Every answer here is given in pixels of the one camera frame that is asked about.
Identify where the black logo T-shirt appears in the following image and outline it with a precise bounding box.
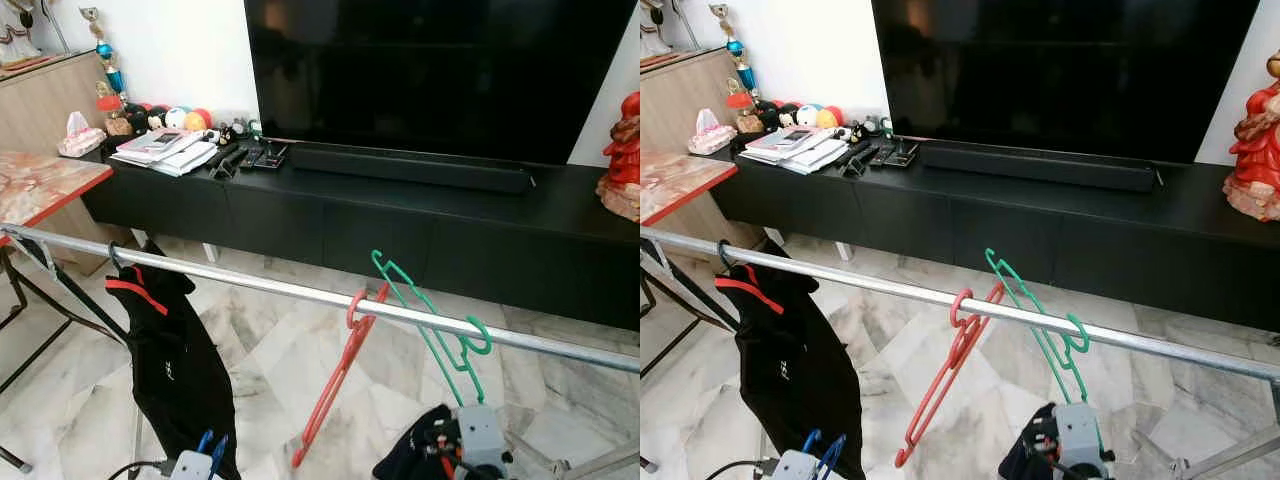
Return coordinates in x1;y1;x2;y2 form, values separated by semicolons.
372;404;459;480
997;403;1056;480

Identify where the green plastic hanger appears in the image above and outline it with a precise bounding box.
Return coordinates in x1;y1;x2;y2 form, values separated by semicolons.
369;249;494;407
984;248;1094;407

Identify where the red plastic hanger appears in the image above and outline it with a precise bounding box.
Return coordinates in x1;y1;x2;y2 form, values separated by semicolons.
894;281;1007;469
291;282;392;470

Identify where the black TV cabinet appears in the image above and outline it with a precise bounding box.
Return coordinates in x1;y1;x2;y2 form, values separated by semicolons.
78;133;641;333
706;133;1280;335

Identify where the silver clothes rack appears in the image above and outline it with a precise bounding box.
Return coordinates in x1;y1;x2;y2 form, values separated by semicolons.
0;224;641;480
640;225;1280;480

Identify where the black shirt red collar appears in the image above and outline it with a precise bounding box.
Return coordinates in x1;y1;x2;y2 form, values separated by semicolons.
104;240;242;480
714;240;867;480

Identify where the black soundbar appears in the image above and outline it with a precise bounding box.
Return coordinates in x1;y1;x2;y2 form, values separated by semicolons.
917;142;1162;195
287;141;537;197

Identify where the red Buddha statue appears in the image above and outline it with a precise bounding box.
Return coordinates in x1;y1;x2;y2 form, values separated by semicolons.
596;90;641;224
1222;50;1280;224

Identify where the marble pattern folding table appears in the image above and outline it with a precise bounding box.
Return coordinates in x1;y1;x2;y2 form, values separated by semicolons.
640;150;741;381
0;150;131;396

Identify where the white paper stack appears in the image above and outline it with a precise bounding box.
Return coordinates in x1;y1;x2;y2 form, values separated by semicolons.
108;128;220;178
738;126;851;176

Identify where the black television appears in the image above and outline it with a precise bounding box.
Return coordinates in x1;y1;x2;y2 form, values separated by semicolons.
243;0;639;167
870;0;1263;167

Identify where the tissue pack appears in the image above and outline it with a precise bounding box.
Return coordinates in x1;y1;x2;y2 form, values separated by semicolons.
57;111;108;158
690;108;738;156

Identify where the wooden sideboard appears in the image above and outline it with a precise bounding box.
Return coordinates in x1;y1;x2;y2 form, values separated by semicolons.
640;48;748;158
0;50;118;159

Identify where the red lidded jar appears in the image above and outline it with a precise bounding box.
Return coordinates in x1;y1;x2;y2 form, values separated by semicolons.
97;93;136;138
727;90;766;136

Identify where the white porcelain statue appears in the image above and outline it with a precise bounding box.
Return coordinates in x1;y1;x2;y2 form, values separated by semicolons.
640;0;674;59
0;0;47;67

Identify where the gold blue trophy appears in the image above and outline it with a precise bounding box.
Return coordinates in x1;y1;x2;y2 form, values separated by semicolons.
708;3;760;98
78;5;130;103

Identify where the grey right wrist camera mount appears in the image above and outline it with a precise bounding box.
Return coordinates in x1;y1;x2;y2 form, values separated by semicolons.
1052;401;1112;478
455;402;514;478

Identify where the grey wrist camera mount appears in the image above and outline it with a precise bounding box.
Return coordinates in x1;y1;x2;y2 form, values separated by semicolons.
770;450;823;480
455;402;514;478
167;450;217;480
1052;401;1112;478

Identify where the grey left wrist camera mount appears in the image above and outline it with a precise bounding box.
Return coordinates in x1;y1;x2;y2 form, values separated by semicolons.
167;450;217;480
770;450;823;480

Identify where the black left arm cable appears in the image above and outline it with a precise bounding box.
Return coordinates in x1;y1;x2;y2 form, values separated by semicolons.
705;460;776;480
105;460;171;480

